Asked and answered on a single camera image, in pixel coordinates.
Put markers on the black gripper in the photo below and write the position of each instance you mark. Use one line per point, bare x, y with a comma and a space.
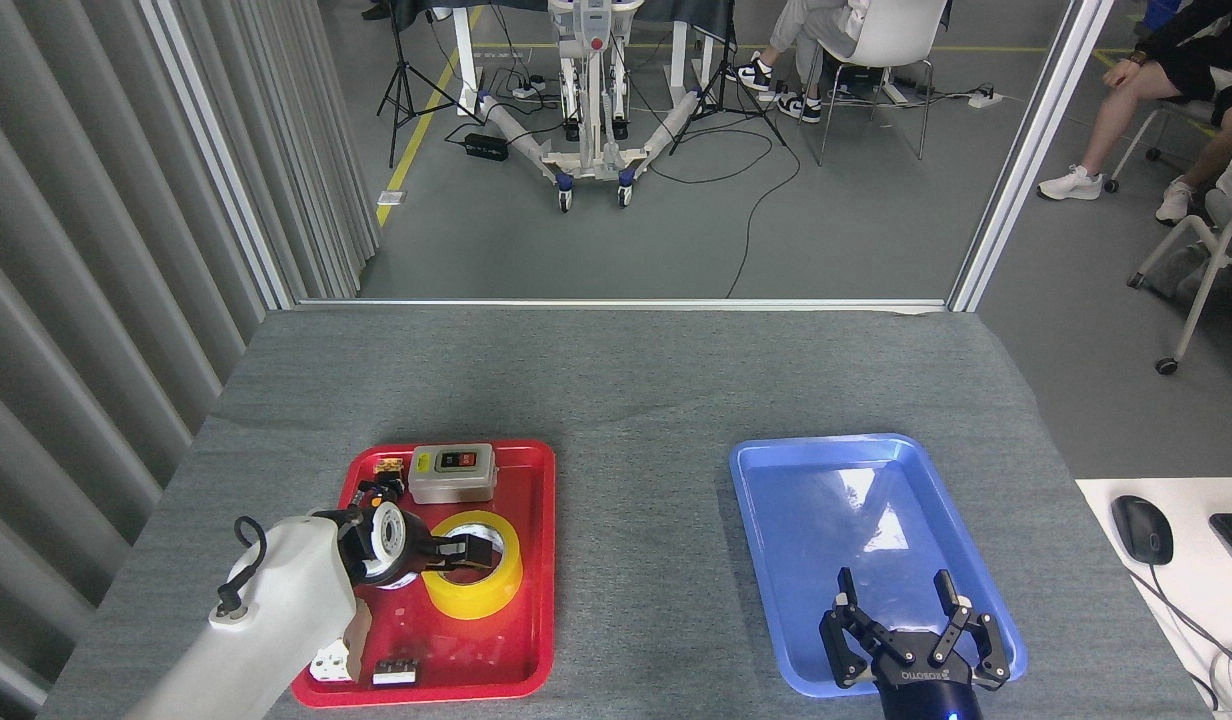
416, 548
926, 695

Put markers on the yellow tape roll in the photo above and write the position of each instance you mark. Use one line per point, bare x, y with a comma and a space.
476, 600

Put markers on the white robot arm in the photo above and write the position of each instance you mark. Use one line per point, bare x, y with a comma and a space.
286, 600

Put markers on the red plastic tray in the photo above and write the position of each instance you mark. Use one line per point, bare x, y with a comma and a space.
496, 650

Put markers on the black yellow push button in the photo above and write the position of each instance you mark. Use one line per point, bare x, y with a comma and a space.
388, 466

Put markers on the small black white terminal block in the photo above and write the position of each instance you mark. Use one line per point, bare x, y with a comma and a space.
396, 672

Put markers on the blue plastic tray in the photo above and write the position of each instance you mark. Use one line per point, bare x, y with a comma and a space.
826, 520

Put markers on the white red circuit breaker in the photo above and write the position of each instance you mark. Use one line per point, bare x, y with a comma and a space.
331, 662

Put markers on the grey felt table cover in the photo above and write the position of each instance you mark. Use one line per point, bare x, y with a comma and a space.
626, 400

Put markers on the black computer mouse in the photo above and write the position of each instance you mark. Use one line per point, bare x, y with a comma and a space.
1142, 530

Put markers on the white side table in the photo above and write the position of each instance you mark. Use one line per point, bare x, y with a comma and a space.
1206, 620

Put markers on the black power adapter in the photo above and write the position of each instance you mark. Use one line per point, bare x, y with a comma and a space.
486, 147

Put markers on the white stand on wheels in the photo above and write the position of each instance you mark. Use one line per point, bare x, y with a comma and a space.
601, 150

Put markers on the grey office chair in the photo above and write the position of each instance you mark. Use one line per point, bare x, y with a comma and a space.
1201, 290
1136, 140

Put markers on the white power strip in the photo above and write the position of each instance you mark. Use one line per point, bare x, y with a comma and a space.
527, 93
985, 99

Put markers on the black tripod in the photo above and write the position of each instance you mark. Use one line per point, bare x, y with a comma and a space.
406, 80
721, 90

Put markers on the white shell chair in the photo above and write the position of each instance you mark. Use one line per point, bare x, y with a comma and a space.
891, 30

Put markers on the grey push button switch box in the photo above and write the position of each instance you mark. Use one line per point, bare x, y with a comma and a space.
451, 482

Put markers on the silver rail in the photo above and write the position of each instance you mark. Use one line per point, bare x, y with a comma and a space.
626, 303

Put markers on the silver post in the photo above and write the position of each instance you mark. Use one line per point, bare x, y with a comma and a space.
216, 150
1026, 150

